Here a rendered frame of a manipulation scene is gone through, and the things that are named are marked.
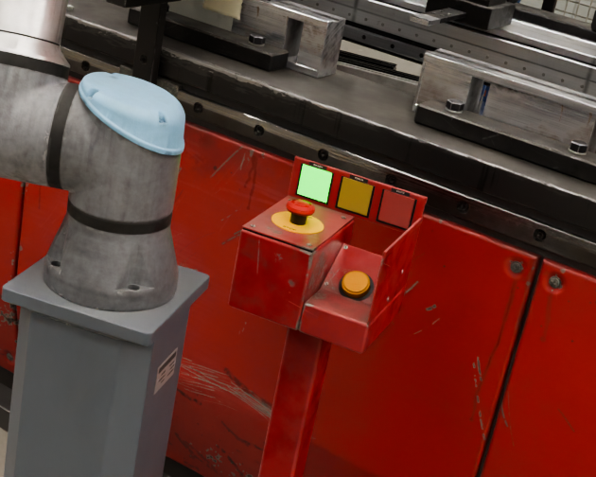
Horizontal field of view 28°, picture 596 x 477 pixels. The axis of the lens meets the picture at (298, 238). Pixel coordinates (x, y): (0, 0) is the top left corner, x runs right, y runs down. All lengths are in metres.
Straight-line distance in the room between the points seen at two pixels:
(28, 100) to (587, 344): 0.87
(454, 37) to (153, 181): 0.97
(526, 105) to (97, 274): 0.78
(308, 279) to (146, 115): 0.41
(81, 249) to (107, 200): 0.07
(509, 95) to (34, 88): 0.80
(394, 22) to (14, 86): 1.04
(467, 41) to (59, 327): 1.05
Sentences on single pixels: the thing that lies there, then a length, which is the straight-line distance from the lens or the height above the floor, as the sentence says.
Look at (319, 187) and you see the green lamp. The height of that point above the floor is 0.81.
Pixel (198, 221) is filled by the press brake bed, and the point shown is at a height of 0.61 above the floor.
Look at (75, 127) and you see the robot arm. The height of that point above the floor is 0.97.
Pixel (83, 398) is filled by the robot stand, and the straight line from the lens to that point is 1.35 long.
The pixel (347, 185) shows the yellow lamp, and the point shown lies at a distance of 1.66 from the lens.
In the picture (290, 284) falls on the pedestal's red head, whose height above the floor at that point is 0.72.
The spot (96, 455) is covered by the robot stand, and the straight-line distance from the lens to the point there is 1.38.
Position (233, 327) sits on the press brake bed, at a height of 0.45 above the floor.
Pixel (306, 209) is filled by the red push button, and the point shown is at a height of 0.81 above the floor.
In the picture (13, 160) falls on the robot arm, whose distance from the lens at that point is 1.29.
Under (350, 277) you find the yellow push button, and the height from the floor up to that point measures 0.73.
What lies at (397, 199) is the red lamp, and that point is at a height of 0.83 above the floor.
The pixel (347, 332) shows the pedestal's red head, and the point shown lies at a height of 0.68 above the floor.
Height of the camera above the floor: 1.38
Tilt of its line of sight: 23 degrees down
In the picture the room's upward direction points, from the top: 11 degrees clockwise
